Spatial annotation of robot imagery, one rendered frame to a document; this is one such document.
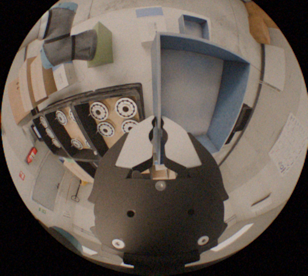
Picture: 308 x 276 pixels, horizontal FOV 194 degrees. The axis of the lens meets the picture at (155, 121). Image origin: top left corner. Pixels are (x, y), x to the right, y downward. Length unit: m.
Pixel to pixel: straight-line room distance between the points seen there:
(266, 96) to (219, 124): 2.71
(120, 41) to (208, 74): 0.48
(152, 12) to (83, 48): 0.33
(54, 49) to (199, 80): 0.44
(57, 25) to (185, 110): 0.45
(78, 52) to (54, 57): 0.10
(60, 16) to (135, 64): 0.43
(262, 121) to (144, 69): 2.87
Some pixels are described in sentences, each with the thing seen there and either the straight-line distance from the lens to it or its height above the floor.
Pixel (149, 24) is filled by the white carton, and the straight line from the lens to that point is 0.48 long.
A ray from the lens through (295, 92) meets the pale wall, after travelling 2.79.
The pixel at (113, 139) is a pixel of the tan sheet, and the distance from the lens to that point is 0.59.
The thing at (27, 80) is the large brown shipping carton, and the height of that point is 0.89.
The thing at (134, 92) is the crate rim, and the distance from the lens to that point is 0.30.
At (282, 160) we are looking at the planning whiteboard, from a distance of 2.94.
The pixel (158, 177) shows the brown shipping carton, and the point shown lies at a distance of 1.00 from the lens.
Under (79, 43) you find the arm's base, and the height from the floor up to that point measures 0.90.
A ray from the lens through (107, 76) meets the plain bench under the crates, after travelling 0.57.
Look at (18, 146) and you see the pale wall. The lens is 3.29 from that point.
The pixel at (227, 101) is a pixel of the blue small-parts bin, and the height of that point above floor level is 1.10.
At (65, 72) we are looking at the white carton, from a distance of 0.63.
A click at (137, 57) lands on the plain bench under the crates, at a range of 0.53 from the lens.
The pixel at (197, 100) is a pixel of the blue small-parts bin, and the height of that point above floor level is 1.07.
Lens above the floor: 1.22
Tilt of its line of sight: 57 degrees down
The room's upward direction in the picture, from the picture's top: 170 degrees clockwise
